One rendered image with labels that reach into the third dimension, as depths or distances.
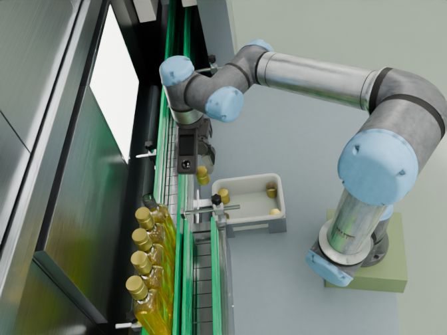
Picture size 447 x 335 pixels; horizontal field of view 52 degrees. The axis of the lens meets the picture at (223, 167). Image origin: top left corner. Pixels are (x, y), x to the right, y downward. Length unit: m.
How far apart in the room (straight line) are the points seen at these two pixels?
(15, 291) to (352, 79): 0.68
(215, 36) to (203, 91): 0.94
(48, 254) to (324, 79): 0.61
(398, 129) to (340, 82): 0.19
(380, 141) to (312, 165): 0.91
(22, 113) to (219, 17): 1.07
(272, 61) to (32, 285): 0.64
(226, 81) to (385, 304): 0.76
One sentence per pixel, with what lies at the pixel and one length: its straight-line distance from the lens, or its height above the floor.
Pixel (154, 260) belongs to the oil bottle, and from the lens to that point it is 1.08.
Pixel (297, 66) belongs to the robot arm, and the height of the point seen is 1.41.
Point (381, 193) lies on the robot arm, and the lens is 0.75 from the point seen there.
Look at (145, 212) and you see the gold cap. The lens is 1.06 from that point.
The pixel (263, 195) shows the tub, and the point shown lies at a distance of 1.52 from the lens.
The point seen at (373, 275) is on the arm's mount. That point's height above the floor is 0.83.
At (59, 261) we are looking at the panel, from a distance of 0.94.
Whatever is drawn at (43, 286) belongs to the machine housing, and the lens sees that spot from 0.95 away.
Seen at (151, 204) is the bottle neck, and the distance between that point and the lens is 1.11.
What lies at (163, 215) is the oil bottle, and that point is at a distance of 1.14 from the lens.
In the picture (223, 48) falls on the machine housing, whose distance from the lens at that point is 1.92.
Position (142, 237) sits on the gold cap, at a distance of 1.03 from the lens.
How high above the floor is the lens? 1.99
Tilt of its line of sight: 49 degrees down
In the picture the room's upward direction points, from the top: 13 degrees counter-clockwise
